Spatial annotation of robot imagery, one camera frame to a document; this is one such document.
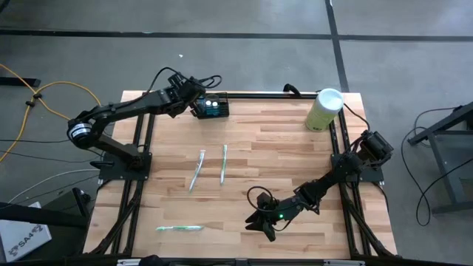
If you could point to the black aluminium table frame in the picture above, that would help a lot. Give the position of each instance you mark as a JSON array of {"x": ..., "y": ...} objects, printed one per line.
[{"x": 258, "y": 95}]

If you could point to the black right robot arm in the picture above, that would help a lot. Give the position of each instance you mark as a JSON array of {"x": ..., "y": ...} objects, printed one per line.
[{"x": 329, "y": 184}]

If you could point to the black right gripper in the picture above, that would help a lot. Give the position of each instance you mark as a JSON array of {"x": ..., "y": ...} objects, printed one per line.
[{"x": 281, "y": 210}]

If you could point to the black floor stand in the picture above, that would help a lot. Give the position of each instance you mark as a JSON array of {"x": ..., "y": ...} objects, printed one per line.
[{"x": 37, "y": 216}]

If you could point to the green disinfecting wipes canister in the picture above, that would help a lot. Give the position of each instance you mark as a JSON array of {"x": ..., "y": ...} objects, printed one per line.
[{"x": 325, "y": 111}]

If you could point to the silver aluminium bracket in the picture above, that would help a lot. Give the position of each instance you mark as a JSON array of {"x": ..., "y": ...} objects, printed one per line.
[
  {"x": 343, "y": 263},
  {"x": 140, "y": 262}
]

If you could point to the black floor bar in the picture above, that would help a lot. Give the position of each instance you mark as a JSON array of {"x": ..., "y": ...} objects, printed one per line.
[{"x": 18, "y": 81}]

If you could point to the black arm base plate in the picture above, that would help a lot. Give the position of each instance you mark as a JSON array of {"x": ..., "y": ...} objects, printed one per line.
[
  {"x": 111, "y": 173},
  {"x": 375, "y": 175}
]

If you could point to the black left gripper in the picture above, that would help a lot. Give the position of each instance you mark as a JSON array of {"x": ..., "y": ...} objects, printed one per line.
[{"x": 183, "y": 94}]

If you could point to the black metal stand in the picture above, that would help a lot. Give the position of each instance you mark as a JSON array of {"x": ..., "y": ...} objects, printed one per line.
[{"x": 443, "y": 147}]

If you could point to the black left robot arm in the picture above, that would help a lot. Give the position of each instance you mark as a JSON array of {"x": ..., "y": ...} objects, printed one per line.
[{"x": 122, "y": 109}]

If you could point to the white printed box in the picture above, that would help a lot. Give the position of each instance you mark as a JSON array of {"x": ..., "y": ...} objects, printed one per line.
[{"x": 22, "y": 236}]

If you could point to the green white toothbrush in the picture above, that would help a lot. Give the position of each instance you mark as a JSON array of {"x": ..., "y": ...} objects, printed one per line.
[
  {"x": 197, "y": 171},
  {"x": 181, "y": 228},
  {"x": 223, "y": 164}
]

